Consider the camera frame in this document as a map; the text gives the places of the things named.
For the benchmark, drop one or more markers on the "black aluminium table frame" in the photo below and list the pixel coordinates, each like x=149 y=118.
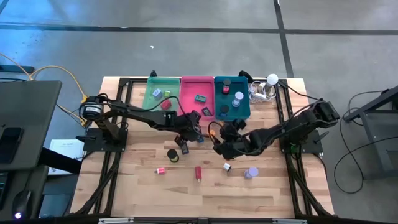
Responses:
x=123 y=82

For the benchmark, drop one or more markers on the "white cube charger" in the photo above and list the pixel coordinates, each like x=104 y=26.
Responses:
x=227 y=167

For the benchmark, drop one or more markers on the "black bar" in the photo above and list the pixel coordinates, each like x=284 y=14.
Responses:
x=62 y=161

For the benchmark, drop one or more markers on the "teal digital timer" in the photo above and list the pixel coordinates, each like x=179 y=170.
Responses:
x=200 y=98

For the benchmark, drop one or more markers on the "black capped yellow sand hourglass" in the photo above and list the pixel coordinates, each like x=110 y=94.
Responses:
x=171 y=153

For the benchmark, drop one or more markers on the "white booklet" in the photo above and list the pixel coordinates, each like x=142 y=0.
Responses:
x=66 y=151

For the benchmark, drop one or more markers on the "red square charger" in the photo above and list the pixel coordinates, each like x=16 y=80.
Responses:
x=166 y=104

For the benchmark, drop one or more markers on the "pink plastic bin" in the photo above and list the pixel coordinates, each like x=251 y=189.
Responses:
x=196 y=85

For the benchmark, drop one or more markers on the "black smartphone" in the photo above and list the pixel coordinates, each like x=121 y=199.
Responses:
x=11 y=146

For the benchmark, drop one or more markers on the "red long charger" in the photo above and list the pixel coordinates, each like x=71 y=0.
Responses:
x=198 y=172

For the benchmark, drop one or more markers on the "light blue cube charger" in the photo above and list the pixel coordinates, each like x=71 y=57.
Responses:
x=157 y=93

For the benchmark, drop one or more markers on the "green plastic bin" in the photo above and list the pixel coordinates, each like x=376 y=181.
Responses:
x=161 y=82

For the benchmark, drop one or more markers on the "teal plastic bin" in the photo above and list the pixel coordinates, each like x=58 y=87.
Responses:
x=243 y=80

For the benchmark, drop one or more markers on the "green charger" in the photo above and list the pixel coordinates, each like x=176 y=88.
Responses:
x=167 y=93

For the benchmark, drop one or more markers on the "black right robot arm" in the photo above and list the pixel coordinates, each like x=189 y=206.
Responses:
x=286 y=129

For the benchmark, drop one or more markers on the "orange capped hourglass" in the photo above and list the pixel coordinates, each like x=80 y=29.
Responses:
x=212 y=133

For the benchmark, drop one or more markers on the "purple capped hourglass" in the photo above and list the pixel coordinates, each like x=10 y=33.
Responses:
x=238 y=95
x=252 y=172

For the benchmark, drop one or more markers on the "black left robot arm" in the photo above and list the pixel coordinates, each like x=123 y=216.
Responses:
x=140 y=114

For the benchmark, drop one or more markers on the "white power adapter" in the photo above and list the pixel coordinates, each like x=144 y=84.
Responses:
x=261 y=96

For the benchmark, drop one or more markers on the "black capped blue sand hourglass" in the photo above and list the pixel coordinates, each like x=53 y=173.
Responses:
x=224 y=108

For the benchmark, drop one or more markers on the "black computer mouse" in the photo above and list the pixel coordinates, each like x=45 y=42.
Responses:
x=22 y=202

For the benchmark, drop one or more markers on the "pink charger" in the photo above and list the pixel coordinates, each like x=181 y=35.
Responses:
x=161 y=170

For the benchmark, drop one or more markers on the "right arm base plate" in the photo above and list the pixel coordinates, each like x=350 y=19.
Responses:
x=311 y=147

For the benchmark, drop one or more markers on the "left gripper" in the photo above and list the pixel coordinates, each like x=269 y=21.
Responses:
x=186 y=123

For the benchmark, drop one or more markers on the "white light bulb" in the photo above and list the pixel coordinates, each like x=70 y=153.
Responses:
x=272 y=79

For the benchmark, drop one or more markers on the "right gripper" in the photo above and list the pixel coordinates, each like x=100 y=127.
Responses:
x=236 y=140

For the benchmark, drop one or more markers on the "dark grey desk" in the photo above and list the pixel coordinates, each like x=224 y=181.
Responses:
x=28 y=102

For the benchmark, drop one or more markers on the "dark blue digital timer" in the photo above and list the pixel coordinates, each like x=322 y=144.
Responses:
x=207 y=111
x=201 y=140
x=185 y=150

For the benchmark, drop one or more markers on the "silver bracket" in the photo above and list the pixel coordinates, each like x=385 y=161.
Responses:
x=289 y=221
x=115 y=221

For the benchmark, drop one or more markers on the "grey metal table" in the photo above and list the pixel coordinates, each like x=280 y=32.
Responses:
x=377 y=130

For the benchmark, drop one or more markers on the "black clamp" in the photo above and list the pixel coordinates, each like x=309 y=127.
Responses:
x=244 y=74
x=153 y=74

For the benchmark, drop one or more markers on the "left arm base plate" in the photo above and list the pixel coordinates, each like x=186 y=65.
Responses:
x=93 y=144

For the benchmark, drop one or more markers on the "black power strip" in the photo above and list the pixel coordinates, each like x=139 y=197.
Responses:
x=17 y=69

